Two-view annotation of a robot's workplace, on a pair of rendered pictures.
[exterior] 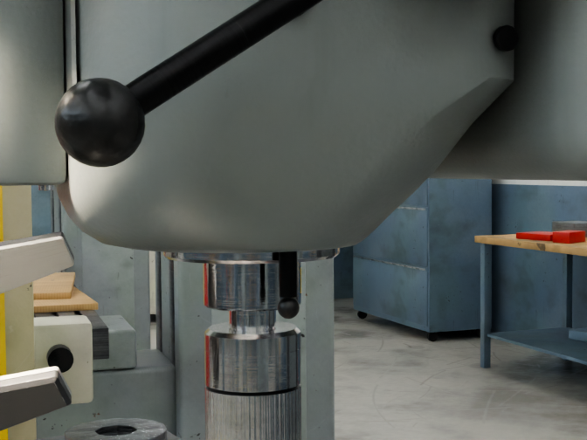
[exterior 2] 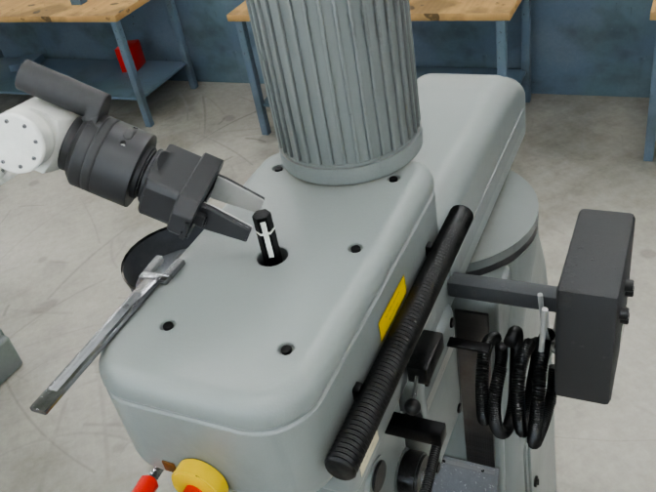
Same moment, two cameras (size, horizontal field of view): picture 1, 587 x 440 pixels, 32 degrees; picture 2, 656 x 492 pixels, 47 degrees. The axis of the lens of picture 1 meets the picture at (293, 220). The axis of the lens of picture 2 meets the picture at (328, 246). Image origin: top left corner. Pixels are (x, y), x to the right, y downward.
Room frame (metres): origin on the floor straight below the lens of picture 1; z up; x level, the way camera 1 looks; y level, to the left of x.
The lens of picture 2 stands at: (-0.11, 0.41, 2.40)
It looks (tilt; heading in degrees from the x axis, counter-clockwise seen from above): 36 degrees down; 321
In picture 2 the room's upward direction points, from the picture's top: 11 degrees counter-clockwise
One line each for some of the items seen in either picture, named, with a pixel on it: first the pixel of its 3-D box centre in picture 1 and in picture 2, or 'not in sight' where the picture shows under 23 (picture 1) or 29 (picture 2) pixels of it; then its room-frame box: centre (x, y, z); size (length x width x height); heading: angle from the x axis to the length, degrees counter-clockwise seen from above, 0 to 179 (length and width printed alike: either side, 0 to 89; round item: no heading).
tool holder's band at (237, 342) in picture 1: (252, 337); not in sight; (0.49, 0.02, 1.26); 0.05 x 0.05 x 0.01
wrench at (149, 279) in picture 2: not in sight; (110, 327); (0.55, 0.21, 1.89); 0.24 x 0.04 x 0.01; 111
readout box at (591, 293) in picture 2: not in sight; (597, 305); (0.28, -0.38, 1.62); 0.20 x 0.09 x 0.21; 111
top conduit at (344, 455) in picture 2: not in sight; (408, 319); (0.37, -0.06, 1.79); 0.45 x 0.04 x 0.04; 111
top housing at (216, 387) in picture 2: not in sight; (290, 299); (0.50, 0.01, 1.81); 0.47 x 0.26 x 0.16; 111
